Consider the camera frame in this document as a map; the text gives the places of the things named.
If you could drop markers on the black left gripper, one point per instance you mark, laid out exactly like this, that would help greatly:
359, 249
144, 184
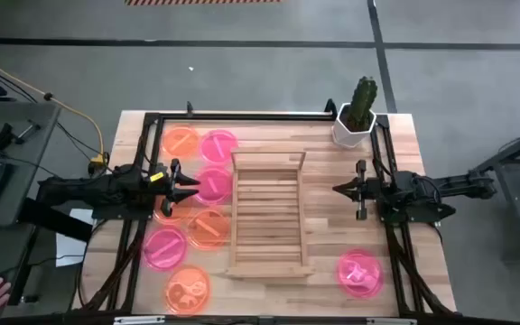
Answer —
165, 187

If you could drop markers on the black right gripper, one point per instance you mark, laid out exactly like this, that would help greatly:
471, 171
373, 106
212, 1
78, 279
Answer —
375, 189

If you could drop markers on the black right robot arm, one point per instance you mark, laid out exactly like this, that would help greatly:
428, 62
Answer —
449, 186

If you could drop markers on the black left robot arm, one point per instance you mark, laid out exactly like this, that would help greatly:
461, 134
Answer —
84, 192

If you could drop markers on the wooden slatted shelf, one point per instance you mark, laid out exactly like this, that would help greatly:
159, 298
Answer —
266, 198

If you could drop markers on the white hexagonal plant pot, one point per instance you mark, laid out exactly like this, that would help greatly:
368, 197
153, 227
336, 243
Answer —
346, 136

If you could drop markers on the pink translucent patterned plate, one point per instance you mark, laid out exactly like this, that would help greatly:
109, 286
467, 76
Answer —
359, 274

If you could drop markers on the green cactus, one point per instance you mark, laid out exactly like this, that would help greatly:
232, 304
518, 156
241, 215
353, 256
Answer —
361, 104

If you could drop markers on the orange translucent patterned plate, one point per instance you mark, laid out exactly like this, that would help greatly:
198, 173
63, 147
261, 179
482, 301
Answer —
188, 289

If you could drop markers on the black flat panel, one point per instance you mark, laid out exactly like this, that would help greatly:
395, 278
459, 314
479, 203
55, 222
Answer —
57, 221

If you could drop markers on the white paper sheet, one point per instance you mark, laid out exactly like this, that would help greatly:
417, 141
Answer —
68, 250

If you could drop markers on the grey desk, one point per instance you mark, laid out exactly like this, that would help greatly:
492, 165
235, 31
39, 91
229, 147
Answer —
25, 158

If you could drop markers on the black clamp tool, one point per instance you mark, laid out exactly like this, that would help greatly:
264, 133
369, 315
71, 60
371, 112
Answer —
0, 134

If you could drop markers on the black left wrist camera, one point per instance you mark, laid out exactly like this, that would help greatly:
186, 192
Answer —
136, 184

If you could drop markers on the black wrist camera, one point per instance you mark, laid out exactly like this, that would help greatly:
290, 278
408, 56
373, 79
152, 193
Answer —
136, 184
405, 187

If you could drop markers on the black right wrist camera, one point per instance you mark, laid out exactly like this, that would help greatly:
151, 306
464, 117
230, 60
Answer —
405, 187

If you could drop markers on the silver metal bracket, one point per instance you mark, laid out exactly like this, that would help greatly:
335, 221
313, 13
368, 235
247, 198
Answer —
139, 320

